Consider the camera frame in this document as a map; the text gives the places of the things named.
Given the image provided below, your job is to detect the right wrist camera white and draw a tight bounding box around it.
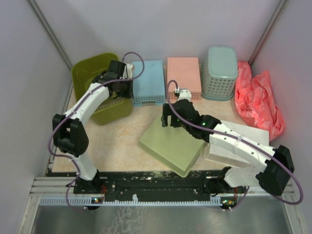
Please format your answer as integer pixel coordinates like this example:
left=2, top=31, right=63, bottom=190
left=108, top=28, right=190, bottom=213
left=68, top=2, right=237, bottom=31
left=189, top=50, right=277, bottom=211
left=174, top=89, right=192, bottom=101

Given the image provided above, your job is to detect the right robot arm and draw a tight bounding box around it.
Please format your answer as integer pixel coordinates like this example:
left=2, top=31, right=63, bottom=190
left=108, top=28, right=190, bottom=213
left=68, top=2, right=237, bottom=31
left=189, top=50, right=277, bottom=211
left=161, top=99, right=294, bottom=196

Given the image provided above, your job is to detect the large teal perforated basket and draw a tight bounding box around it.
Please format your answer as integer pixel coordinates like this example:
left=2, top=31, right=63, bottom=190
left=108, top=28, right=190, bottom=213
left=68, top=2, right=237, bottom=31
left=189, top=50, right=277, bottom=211
left=201, top=46, right=238, bottom=101

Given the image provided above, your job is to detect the right corner metal post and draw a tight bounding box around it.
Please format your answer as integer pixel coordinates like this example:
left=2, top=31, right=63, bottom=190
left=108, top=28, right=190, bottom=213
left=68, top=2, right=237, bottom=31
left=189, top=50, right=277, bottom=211
left=248, top=0, right=289, bottom=66

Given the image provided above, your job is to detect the pink patterned plastic bag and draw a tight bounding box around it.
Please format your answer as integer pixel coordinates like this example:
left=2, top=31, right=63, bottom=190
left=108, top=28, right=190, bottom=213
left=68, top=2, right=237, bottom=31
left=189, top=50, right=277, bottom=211
left=234, top=61, right=286, bottom=141

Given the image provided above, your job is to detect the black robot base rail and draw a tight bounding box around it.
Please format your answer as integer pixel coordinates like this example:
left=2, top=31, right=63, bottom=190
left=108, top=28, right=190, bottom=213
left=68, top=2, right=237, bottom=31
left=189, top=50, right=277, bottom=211
left=46, top=170, right=247, bottom=203

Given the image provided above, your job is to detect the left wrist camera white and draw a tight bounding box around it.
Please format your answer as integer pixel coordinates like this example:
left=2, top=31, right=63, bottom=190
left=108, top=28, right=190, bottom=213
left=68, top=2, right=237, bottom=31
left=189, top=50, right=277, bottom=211
left=122, top=63, right=135, bottom=79

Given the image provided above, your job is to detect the white perforated tray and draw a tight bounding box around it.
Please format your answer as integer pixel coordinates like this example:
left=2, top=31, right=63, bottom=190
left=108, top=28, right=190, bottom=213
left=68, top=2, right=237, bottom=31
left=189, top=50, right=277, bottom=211
left=203, top=120, right=269, bottom=168

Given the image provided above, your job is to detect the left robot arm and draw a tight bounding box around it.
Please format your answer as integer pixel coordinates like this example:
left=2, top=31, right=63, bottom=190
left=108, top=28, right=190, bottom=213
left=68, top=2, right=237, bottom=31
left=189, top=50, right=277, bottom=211
left=52, top=60, right=134, bottom=194

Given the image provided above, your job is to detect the left corner metal post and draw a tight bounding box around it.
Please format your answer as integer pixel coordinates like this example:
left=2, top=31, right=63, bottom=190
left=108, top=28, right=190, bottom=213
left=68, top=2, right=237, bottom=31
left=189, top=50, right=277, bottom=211
left=26, top=0, right=74, bottom=69

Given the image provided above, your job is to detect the light green shallow tray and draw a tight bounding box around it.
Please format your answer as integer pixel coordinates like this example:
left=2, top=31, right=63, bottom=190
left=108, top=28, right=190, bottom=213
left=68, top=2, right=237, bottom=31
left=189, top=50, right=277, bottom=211
left=138, top=116, right=205, bottom=177

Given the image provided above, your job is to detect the corner metal post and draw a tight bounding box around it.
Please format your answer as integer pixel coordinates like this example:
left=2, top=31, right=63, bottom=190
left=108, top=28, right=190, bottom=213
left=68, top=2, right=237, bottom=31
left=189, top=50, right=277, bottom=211
left=26, top=0, right=74, bottom=69
left=248, top=0, right=289, bottom=66

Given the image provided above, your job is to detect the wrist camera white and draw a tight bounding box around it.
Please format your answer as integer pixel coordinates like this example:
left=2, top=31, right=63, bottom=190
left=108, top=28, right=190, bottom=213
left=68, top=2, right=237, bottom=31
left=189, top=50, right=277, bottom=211
left=174, top=89, right=192, bottom=101
left=122, top=63, right=135, bottom=79

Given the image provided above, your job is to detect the white slotted cable duct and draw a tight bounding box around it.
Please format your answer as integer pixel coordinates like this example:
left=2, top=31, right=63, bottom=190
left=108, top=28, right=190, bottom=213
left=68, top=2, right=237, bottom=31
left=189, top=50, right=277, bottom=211
left=39, top=196, right=224, bottom=207

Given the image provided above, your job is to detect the olive green plastic basket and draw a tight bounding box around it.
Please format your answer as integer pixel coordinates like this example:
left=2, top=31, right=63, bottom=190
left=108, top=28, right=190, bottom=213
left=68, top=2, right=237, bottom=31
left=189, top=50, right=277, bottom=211
left=71, top=53, right=133, bottom=125

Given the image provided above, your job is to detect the aluminium frame rail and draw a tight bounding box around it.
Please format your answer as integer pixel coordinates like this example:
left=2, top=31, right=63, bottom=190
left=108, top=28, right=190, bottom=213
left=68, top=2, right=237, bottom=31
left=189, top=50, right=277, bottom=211
left=28, top=176, right=76, bottom=198

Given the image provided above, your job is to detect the pink shallow plastic tray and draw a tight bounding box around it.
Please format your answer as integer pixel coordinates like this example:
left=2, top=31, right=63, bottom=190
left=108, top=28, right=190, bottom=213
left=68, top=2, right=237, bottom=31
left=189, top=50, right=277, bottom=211
left=167, top=57, right=201, bottom=101

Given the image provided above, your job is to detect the blue shallow plastic tray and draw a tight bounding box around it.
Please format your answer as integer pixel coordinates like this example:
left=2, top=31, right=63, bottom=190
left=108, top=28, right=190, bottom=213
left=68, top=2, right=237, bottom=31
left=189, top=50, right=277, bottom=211
left=133, top=60, right=166, bottom=107

